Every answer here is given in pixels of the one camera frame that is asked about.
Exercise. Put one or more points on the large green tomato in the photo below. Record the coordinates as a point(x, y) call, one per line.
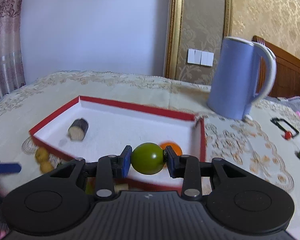
point(90, 186)

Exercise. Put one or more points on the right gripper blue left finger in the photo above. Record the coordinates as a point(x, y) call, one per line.
point(109, 168)

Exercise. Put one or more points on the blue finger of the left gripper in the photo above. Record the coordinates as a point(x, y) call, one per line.
point(7, 168)

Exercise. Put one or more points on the blue electric kettle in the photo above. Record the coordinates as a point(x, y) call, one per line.
point(244, 76)

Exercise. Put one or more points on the embroidered cream tablecloth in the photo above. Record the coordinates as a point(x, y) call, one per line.
point(257, 146)

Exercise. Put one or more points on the brown wooden headboard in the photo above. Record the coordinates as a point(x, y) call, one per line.
point(287, 82)

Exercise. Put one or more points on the white wall switch panel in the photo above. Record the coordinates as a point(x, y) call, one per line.
point(198, 57)

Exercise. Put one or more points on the far red cherry tomato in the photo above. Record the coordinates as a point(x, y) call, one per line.
point(288, 135)

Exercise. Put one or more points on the pink bedding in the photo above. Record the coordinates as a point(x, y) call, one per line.
point(293, 103)

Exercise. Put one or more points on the gold picture frame moulding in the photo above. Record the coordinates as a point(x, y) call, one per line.
point(195, 24)

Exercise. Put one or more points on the pink floral curtain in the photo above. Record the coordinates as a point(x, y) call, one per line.
point(11, 65)

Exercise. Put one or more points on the round brown longan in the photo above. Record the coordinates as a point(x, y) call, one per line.
point(46, 167)

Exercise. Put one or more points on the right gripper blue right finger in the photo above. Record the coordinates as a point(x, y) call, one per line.
point(188, 168)

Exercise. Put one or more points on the red shallow cardboard tray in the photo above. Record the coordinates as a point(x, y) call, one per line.
point(113, 125)

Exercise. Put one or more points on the small green tomato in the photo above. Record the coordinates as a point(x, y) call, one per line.
point(148, 158)

